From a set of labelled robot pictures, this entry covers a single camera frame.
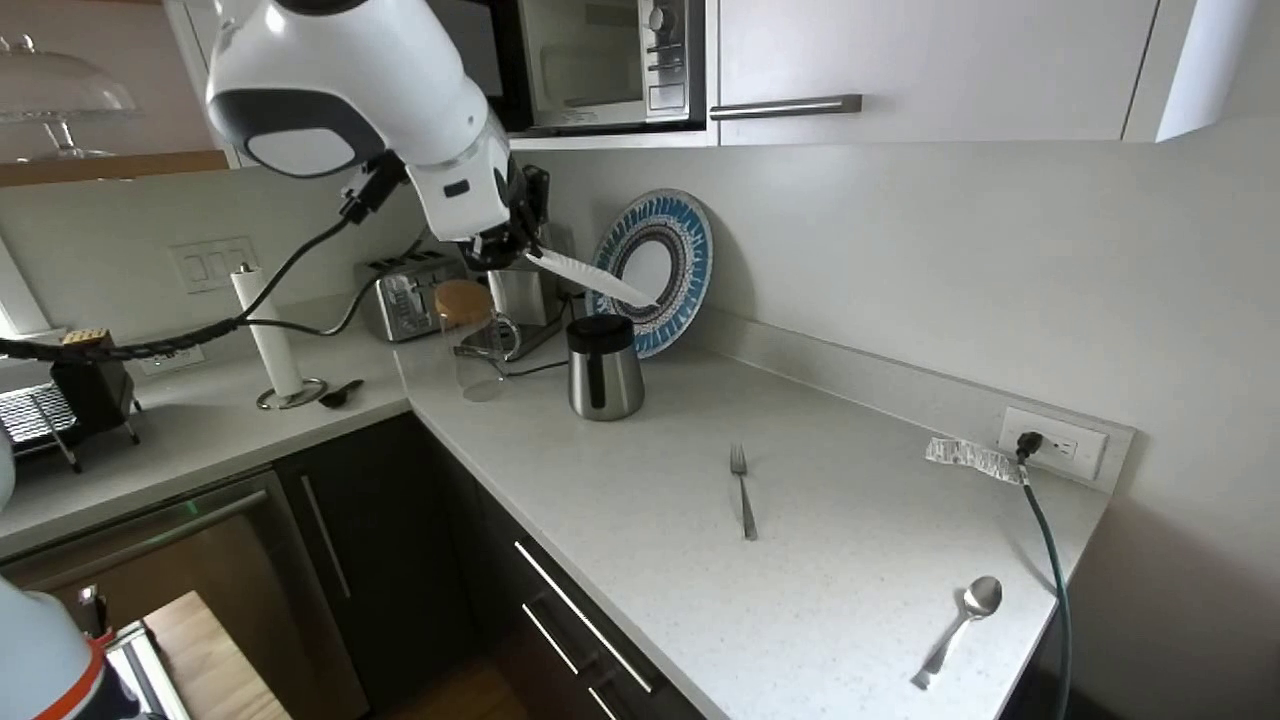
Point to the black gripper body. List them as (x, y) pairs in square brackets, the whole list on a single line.
[(524, 196)]

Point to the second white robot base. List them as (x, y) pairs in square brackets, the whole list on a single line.
[(51, 668)]

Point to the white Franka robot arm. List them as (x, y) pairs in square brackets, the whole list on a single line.
[(321, 86)]

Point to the stainless steel microwave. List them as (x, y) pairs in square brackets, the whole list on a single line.
[(583, 64)]

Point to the blue patterned decorative plate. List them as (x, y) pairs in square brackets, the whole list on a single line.
[(662, 245)]

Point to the silver drip coffee maker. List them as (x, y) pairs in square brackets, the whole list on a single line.
[(521, 319)]

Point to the stainless steel toaster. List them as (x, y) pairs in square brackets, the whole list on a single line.
[(401, 293)]

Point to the clear drinking glass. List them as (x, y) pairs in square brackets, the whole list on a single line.
[(476, 367)]

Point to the stainless steel thermal carafe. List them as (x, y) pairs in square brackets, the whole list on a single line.
[(601, 368)]

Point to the white right upper cabinet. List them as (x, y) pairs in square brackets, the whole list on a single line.
[(973, 71)]

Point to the black bottle opener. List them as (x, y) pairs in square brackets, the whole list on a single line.
[(339, 398)]

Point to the white paper towel roll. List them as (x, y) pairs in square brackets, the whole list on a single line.
[(287, 383)]

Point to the silver fork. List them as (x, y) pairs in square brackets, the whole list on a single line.
[(736, 467)]

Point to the dark lower cabinet drawers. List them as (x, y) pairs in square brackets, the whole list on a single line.
[(446, 604)]

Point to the stainless steel dishwasher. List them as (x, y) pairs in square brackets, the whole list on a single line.
[(245, 556)]

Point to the black small appliance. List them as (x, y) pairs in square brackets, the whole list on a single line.
[(68, 403)]

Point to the glass cake dome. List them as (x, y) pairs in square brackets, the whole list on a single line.
[(44, 96)]

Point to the wooden table corner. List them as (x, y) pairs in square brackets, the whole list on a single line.
[(206, 667)]

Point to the silver spoon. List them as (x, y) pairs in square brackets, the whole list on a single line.
[(973, 600)]

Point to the white wall switch plate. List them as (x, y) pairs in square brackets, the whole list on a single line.
[(206, 266)]

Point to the white wall power outlet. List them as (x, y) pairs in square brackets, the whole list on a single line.
[(1071, 448)]

